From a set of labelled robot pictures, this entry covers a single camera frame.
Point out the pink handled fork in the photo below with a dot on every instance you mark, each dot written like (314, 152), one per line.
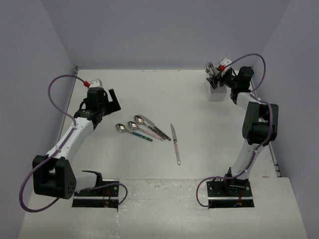
(215, 70)

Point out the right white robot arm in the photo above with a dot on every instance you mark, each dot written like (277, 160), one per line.
(260, 123)

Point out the dark floral handled knife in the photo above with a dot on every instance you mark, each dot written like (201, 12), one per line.
(155, 127)

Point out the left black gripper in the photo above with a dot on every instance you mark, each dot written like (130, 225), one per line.
(113, 106)

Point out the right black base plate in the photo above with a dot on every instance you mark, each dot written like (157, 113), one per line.
(234, 193)

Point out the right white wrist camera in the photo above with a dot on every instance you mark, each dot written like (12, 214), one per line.
(224, 65)

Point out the white three-compartment utensil holder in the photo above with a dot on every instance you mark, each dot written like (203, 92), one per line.
(214, 95)

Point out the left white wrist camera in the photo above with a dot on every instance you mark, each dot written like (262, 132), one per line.
(96, 84)

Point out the pink handled knife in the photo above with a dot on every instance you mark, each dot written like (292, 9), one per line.
(175, 144)

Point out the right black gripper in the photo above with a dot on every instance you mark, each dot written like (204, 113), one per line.
(222, 75)

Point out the all-silver fork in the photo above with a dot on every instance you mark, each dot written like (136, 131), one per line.
(210, 68)

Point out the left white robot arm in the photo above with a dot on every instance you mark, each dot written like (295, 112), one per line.
(53, 175)

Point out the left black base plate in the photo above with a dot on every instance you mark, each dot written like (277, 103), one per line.
(107, 197)

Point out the teal handled spoon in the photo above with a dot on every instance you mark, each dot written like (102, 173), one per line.
(122, 128)

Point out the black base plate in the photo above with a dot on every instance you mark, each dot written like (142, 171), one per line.
(234, 193)
(107, 197)

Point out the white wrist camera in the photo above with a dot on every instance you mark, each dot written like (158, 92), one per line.
(224, 65)
(96, 84)

